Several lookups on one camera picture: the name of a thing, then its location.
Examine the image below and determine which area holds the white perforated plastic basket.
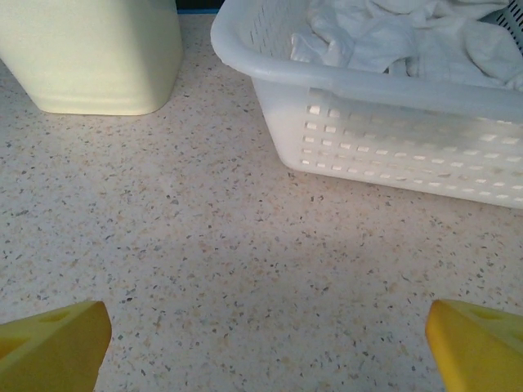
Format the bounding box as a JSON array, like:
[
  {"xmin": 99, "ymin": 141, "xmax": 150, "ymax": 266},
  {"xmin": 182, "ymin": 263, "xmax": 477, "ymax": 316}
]
[{"xmin": 211, "ymin": 0, "xmax": 523, "ymax": 210}]

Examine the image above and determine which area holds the white crumpled t-shirt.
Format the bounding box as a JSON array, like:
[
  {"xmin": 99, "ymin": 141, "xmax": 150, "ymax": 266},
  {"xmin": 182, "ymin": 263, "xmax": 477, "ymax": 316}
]
[{"xmin": 289, "ymin": 0, "xmax": 523, "ymax": 91}]

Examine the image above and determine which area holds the cream utensil holder orange insert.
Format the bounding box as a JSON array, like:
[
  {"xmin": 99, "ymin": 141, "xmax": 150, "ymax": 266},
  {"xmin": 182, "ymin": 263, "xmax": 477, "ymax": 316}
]
[{"xmin": 0, "ymin": 0, "xmax": 184, "ymax": 116}]

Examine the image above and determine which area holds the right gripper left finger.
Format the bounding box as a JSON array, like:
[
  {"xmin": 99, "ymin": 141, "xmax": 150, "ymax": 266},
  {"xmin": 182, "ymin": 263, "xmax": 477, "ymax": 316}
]
[{"xmin": 0, "ymin": 301, "xmax": 112, "ymax": 392}]

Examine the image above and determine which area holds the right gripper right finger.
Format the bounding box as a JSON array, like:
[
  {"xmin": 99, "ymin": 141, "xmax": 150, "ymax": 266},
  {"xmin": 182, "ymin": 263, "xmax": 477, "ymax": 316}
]
[{"xmin": 424, "ymin": 299, "xmax": 523, "ymax": 392}]

